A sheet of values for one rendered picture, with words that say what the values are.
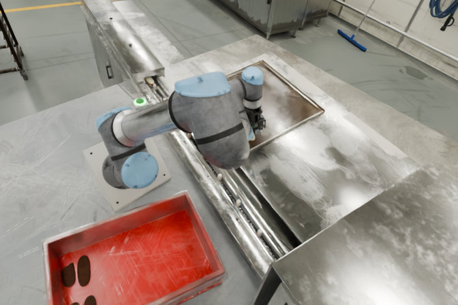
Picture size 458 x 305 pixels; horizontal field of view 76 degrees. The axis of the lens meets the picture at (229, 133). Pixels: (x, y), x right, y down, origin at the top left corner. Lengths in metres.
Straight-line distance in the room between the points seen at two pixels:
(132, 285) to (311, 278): 0.64
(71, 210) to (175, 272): 0.46
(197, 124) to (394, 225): 0.46
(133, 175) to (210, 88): 0.45
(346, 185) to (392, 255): 0.60
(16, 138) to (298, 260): 1.33
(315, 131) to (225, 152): 0.80
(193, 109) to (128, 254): 0.64
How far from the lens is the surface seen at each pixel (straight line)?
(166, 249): 1.10
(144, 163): 0.97
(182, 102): 0.64
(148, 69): 1.71
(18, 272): 1.21
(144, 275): 1.08
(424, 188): 0.83
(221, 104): 0.62
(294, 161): 1.26
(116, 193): 1.19
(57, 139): 1.53
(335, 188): 1.22
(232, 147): 0.63
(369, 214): 0.70
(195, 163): 1.26
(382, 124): 1.82
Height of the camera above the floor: 1.82
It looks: 44 degrees down
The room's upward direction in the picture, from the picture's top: 7 degrees clockwise
